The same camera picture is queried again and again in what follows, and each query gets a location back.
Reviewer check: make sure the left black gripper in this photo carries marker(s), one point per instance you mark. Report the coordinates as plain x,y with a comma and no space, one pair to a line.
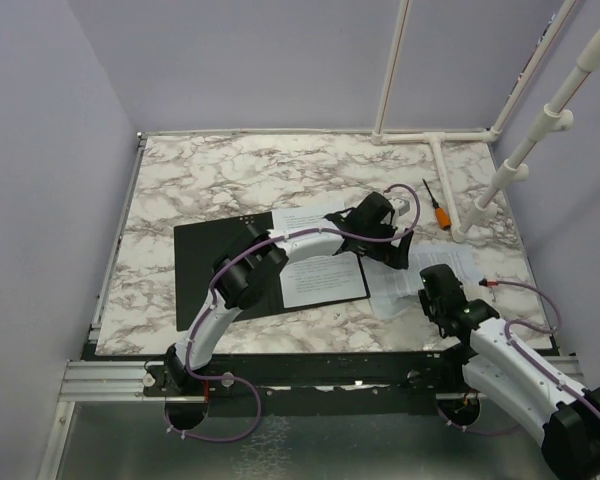
393,256

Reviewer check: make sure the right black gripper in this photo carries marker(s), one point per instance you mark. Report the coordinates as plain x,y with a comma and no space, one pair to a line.
427,303

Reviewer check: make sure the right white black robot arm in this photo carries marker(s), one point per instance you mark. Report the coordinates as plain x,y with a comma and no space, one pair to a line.
560,413

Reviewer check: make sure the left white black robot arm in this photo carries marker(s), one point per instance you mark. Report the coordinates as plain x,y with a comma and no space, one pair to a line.
249,267

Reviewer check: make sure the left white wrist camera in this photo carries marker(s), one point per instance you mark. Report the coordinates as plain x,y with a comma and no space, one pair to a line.
400,206

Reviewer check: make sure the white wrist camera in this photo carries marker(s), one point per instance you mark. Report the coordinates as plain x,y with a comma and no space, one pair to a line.
400,206
476,289

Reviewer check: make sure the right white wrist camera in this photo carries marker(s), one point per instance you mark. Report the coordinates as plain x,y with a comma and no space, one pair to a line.
476,289

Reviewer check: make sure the orange handled screwdriver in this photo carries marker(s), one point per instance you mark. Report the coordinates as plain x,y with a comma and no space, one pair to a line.
442,217

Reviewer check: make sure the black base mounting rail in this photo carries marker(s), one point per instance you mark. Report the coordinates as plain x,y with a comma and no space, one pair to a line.
310,385

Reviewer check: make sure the white pvc pipe frame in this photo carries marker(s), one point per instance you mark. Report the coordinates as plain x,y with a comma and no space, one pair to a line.
553,117

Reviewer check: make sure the silver aluminium rail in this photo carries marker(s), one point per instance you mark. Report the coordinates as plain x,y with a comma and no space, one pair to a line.
102,381

